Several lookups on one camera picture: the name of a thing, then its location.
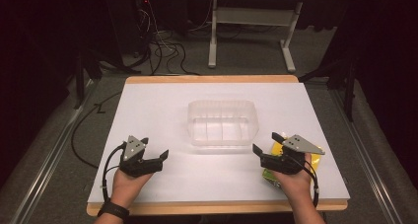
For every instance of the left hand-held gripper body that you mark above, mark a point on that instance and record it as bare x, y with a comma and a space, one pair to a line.
138, 163

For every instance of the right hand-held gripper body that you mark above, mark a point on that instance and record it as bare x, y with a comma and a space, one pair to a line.
289, 155

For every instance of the yellow green snack packet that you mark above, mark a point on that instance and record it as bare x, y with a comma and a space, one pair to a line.
317, 161

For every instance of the person's left hand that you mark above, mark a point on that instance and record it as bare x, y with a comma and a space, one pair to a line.
128, 186

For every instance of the person's right hand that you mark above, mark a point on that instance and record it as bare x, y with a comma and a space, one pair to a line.
295, 183

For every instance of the white sheet on table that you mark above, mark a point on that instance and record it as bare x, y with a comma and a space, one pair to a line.
184, 181

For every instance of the clear plastic container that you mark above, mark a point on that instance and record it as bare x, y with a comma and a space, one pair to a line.
222, 123

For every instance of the black wristwatch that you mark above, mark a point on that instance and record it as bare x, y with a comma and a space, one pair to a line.
113, 210

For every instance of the black stand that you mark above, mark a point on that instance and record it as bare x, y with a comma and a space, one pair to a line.
82, 76
345, 79

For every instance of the metal floor rail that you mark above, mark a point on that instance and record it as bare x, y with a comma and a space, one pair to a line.
364, 151
49, 158

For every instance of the white metal desk frame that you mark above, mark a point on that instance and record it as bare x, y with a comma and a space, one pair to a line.
253, 16

